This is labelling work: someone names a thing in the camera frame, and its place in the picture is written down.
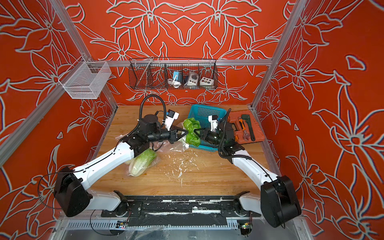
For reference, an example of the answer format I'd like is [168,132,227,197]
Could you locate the black wire wall basket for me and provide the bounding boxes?
[129,58,219,90]

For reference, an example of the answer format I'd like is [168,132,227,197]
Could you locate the clear zipper bag pink dots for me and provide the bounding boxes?
[114,134,158,177]

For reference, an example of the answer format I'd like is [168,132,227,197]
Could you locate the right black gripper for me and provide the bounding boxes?
[194,128,227,149]

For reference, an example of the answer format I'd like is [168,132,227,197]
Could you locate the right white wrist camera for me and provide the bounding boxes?
[208,115,219,132]

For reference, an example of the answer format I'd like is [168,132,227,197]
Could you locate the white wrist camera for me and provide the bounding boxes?
[208,115,219,132]
[165,110,179,131]

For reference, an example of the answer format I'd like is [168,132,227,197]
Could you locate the clear plastic wall bin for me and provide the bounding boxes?
[60,62,112,100]

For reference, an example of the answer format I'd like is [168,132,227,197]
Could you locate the blue white charger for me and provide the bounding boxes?
[172,71,184,84]

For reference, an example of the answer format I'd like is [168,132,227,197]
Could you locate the black pipe wrench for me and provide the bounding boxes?
[241,114,256,142]

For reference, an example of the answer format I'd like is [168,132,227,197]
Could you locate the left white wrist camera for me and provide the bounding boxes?
[165,110,179,131]

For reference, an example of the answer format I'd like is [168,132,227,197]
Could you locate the aluminium frame crossbar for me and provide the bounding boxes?
[87,59,272,68]

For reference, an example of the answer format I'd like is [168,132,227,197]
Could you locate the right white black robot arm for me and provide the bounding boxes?
[194,111,302,228]

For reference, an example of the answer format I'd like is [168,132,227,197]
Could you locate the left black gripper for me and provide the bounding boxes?
[148,125,190,146]

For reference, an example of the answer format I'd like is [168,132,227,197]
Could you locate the white power strip cube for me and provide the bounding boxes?
[200,77,215,88]

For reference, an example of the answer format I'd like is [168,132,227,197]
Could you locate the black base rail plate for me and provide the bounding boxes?
[101,196,260,229]

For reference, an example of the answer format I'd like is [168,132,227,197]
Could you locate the orange handled pliers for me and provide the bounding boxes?
[239,118,246,131]

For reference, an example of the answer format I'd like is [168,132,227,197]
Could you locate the orange tool case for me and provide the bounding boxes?
[229,110,265,145]

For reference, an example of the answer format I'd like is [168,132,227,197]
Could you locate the teal plastic basket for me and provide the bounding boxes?
[188,105,227,152]

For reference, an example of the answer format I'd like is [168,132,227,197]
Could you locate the white adapter with sockets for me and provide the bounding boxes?
[187,72,199,87]

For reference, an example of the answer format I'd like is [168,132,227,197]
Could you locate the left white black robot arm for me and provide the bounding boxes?
[53,95,188,217]

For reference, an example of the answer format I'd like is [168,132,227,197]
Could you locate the chinese cabbage long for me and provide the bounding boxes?
[129,149,157,177]

